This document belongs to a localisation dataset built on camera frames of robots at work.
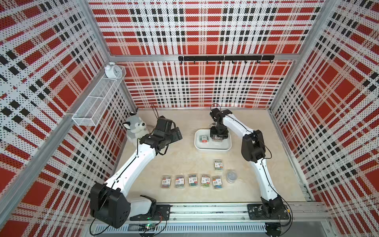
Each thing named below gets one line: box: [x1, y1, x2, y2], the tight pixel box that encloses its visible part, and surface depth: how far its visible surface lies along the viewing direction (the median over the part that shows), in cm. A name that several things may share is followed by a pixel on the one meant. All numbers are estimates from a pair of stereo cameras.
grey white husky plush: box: [122, 116, 150, 146], surface depth 90 cm
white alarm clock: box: [104, 61, 123, 79], surface depth 82 cm
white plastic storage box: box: [193, 128, 232, 152], surface depth 100 cm
